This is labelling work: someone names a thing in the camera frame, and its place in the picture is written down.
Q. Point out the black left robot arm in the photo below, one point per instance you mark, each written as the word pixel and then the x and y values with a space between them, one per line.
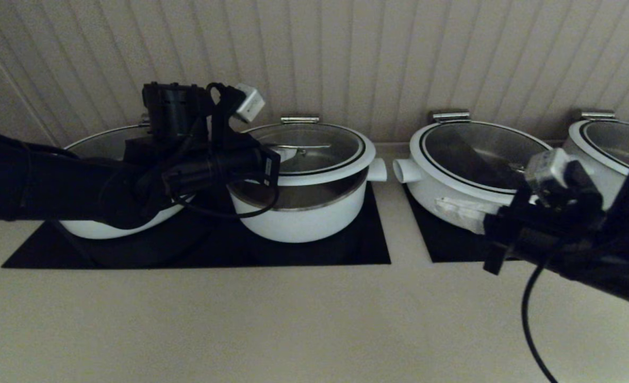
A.
pixel 27 181

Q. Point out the small white-rimmed glass lid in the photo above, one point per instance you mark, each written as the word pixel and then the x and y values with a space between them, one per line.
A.
pixel 320 143

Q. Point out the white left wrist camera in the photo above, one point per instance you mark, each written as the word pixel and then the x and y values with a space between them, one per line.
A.
pixel 249 102

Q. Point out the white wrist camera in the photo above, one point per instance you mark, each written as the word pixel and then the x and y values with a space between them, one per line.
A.
pixel 546 170
pixel 249 102

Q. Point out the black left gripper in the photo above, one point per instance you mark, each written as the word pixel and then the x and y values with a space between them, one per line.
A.
pixel 224 167

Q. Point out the white pot far right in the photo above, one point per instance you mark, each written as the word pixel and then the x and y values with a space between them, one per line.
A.
pixel 623 141

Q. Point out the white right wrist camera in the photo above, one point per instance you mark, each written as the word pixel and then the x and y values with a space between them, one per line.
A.
pixel 546 170

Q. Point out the small white pot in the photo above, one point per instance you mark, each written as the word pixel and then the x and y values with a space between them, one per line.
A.
pixel 304 223

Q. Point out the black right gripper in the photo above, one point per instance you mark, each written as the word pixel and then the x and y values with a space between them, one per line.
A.
pixel 548 236

